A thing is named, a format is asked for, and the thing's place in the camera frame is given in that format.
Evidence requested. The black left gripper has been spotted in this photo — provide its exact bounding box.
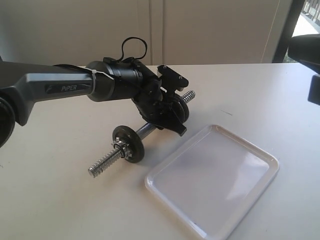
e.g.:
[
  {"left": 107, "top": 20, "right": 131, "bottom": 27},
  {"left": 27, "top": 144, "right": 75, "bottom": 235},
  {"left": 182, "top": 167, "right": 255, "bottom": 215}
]
[{"left": 133, "top": 82, "right": 187, "bottom": 136}]

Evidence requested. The black weight plate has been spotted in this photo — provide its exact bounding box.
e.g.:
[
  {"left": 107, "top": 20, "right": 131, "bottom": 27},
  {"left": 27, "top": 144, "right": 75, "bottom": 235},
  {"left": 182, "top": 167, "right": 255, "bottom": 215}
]
[
  {"left": 172, "top": 94, "right": 186, "bottom": 123},
  {"left": 176, "top": 94, "right": 190, "bottom": 123},
  {"left": 112, "top": 125, "right": 145, "bottom": 164}
]

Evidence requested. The chrome threaded dumbbell bar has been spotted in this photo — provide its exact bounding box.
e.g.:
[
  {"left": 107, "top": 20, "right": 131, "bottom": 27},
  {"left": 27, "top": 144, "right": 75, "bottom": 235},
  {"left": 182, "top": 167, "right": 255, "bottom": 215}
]
[{"left": 88, "top": 90, "right": 196, "bottom": 178}]

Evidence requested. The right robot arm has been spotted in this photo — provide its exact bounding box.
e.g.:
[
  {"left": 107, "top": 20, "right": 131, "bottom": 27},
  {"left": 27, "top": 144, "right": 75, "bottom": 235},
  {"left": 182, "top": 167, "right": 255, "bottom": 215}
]
[{"left": 287, "top": 33, "right": 320, "bottom": 106}]

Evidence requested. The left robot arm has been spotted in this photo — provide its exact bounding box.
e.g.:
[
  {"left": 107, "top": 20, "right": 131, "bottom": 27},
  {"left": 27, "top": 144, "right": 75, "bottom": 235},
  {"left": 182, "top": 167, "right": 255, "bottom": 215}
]
[{"left": 0, "top": 57, "right": 189, "bottom": 144}]

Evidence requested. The chrome star collar nut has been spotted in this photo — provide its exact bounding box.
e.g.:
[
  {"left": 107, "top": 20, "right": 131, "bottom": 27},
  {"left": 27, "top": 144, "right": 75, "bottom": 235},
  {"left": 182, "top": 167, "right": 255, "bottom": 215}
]
[{"left": 113, "top": 140, "right": 133, "bottom": 160}]

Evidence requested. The white rectangular plastic tray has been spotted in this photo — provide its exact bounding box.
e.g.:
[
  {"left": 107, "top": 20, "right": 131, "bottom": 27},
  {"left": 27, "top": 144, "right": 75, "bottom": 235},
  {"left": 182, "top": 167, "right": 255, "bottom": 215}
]
[{"left": 144, "top": 124, "right": 280, "bottom": 240}]

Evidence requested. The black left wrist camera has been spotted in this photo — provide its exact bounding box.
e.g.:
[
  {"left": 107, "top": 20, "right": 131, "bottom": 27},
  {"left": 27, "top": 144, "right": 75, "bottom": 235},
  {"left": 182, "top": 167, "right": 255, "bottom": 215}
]
[{"left": 157, "top": 64, "right": 189, "bottom": 95}]

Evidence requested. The dark window frame post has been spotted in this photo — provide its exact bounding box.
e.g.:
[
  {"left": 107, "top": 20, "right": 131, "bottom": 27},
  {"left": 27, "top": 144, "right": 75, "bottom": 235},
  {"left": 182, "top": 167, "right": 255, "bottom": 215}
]
[{"left": 272, "top": 0, "right": 305, "bottom": 63}]

